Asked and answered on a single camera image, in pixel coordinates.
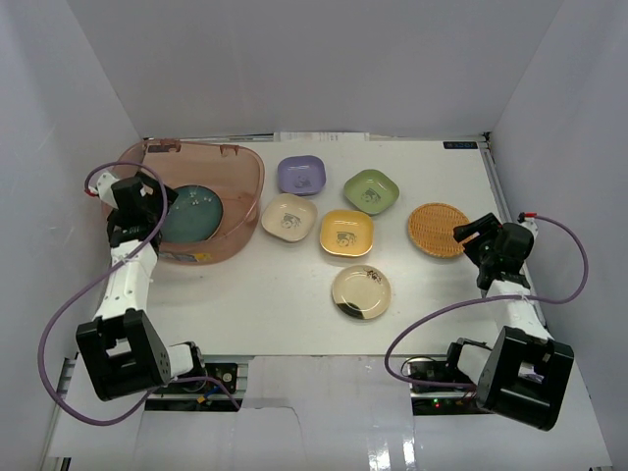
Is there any white paper sheet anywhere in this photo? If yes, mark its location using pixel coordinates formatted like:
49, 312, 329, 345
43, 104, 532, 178
274, 131, 370, 142

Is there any purple square dish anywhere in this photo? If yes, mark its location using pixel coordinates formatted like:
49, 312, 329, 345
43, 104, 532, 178
277, 155, 327, 196

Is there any dark blue label sticker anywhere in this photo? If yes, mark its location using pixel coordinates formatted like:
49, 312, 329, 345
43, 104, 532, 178
443, 141, 478, 150

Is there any cream round plate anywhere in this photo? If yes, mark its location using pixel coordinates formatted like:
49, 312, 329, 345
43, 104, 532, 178
332, 264, 393, 321

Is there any pink translucent plastic bin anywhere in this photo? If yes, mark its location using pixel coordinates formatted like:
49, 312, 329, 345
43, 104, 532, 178
112, 139, 265, 265

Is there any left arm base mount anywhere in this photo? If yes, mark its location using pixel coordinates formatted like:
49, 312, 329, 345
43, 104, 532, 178
144, 361, 248, 412

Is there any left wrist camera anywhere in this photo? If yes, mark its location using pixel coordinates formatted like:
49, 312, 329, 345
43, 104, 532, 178
85, 171, 120, 209

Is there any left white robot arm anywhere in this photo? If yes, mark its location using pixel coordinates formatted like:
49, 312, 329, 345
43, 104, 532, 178
76, 171, 208, 401

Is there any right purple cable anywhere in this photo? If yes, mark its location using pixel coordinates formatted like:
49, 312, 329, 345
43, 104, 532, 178
384, 213, 590, 393

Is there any yellow square dish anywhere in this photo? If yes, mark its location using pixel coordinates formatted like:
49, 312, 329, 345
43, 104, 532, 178
319, 209, 374, 257

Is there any green square dish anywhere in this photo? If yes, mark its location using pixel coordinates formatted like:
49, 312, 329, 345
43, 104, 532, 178
343, 169, 400, 216

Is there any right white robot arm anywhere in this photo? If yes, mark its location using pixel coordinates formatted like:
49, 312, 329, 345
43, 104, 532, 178
443, 213, 574, 431

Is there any woven bamboo round tray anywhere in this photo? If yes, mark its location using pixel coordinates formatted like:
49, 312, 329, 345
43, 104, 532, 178
407, 202, 470, 259

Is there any cream square dish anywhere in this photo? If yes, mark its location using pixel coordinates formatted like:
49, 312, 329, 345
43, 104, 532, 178
261, 193, 318, 242

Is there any dark blue round plate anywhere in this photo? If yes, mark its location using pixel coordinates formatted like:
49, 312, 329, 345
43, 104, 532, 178
161, 184, 224, 243

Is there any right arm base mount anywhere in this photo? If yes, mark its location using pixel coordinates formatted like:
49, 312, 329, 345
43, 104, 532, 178
400, 356, 487, 416

